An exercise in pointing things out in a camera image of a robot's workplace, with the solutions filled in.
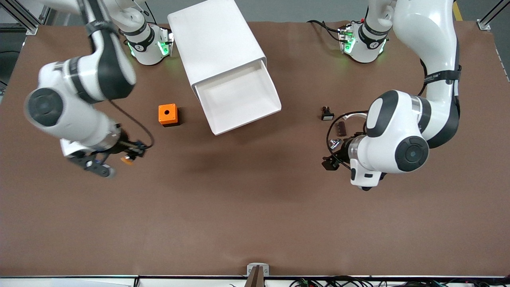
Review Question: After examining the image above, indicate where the white plastic drawer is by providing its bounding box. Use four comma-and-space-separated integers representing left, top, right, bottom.
194, 60, 282, 136

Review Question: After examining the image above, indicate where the white drawer cabinet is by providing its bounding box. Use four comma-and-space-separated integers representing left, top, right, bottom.
167, 0, 267, 101

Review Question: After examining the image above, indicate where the orange box with hole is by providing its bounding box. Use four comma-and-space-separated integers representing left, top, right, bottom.
158, 104, 180, 127

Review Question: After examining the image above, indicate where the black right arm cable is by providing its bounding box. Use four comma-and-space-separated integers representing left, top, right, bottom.
108, 100, 155, 150

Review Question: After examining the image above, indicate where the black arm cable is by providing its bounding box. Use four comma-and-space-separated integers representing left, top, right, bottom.
326, 110, 369, 165
108, 100, 155, 150

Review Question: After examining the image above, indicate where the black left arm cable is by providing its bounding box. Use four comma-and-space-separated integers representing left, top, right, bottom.
326, 110, 369, 165

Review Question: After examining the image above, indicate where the black cable bundle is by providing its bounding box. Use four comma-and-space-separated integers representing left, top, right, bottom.
289, 275, 510, 287

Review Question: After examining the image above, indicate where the grey metal edge bracket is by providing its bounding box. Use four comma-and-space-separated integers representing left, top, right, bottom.
244, 263, 270, 287

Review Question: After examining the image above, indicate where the black base cable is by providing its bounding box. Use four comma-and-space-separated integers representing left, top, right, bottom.
307, 19, 344, 42

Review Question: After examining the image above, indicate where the aluminium corner post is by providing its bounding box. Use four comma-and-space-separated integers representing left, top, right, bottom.
477, 0, 510, 31
0, 0, 52, 35

